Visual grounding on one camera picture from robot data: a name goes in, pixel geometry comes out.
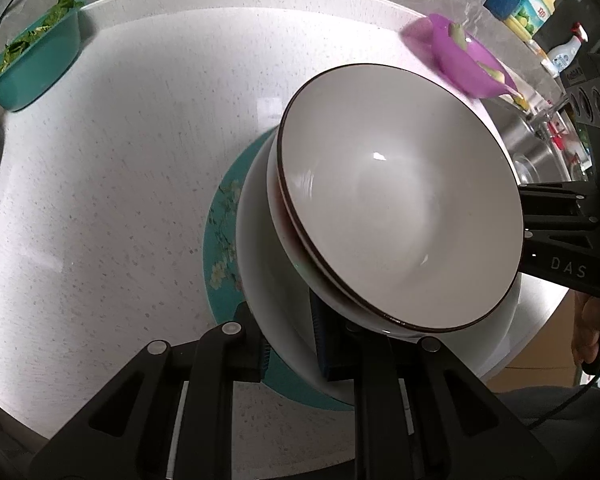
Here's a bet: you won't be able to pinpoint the green leafy vegetables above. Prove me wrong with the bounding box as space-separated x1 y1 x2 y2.
0 0 79 87

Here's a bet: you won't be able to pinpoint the person's right hand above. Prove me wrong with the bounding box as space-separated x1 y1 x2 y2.
571 291 600 367

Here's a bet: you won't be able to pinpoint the large white bowl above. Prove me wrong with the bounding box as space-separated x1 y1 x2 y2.
236 149 523 397

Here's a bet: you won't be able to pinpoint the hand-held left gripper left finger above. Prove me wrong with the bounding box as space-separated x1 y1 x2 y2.
27 302 273 480

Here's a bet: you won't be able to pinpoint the small white bowl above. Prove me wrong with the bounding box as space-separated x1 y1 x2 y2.
276 63 526 334

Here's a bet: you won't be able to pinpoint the teal plastic basin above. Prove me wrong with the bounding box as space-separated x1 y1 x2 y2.
0 9 84 112

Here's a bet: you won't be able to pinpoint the teal floral plate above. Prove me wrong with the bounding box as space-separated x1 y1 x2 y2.
202 127 357 412

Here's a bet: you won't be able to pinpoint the purple plastic basin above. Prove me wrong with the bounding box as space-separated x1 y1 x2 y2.
427 12 519 99

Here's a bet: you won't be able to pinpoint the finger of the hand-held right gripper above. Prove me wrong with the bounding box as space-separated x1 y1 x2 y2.
517 180 600 230
516 230 600 306

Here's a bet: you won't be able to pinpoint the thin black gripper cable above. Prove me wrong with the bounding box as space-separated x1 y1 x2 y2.
526 345 600 430

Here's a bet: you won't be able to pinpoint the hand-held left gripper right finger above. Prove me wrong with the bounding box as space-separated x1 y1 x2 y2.
309 290 556 480

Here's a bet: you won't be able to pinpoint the person's grey clothing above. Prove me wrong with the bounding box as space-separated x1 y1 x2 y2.
490 385 600 463

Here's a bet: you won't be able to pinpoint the white spray bottle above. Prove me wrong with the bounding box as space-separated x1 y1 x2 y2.
540 22 589 79

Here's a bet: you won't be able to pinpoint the chrome faucet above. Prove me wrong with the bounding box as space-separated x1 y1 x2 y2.
530 99 569 134

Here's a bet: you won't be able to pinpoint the white bowl underneath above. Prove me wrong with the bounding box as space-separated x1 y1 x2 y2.
266 132 411 337

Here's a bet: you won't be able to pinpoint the pale green vegetable stalks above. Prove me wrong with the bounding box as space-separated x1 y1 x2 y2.
447 22 531 109

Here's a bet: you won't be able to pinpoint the stainless steel sink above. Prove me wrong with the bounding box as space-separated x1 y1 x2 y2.
482 95 593 189

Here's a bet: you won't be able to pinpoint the yellow green dish soap bottle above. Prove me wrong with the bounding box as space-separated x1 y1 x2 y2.
502 0 564 39

